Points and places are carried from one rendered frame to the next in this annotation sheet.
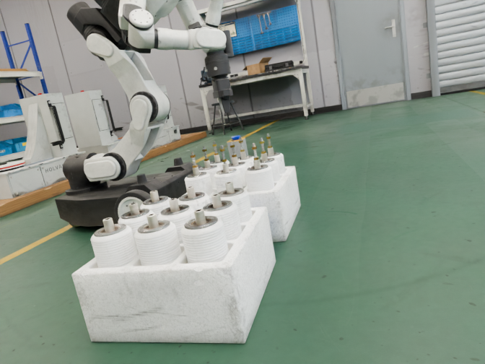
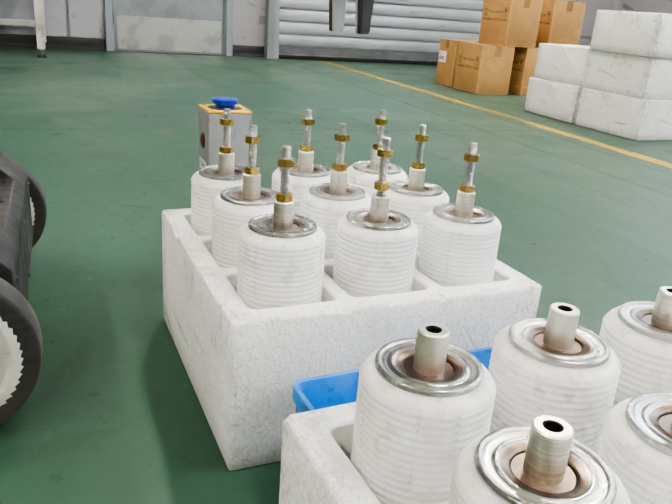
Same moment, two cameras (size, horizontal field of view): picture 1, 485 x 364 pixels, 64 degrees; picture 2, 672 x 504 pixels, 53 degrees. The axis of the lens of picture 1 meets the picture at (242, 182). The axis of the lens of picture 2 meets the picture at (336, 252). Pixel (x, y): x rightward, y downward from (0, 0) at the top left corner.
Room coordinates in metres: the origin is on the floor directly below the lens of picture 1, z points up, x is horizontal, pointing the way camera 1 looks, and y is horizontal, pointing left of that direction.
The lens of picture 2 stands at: (0.86, 0.60, 0.49)
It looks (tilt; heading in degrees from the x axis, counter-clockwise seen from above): 20 degrees down; 317
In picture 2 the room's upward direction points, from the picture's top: 4 degrees clockwise
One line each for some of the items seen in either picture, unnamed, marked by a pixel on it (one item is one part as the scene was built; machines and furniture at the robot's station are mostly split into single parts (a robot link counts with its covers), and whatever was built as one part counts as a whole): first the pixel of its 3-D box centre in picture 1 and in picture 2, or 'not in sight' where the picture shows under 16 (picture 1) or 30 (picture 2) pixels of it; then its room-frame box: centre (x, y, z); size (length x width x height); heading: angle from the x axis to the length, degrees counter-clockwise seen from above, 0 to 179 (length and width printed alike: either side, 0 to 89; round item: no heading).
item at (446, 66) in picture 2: not in sight; (464, 63); (3.87, -3.33, 0.15); 0.30 x 0.24 x 0.30; 68
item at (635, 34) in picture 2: not in sight; (655, 34); (2.30, -2.68, 0.45); 0.39 x 0.39 x 0.18; 70
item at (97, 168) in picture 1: (112, 165); not in sight; (1.95, 0.63, 0.28); 0.21 x 0.20 x 0.13; 69
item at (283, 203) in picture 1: (242, 204); (329, 304); (1.49, 0.01, 0.09); 0.39 x 0.39 x 0.18; 72
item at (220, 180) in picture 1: (231, 195); (371, 291); (1.38, 0.05, 0.16); 0.10 x 0.10 x 0.18
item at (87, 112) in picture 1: (124, 120); not in sight; (4.60, 1.22, 0.45); 1.51 x 0.57 x 0.74; 159
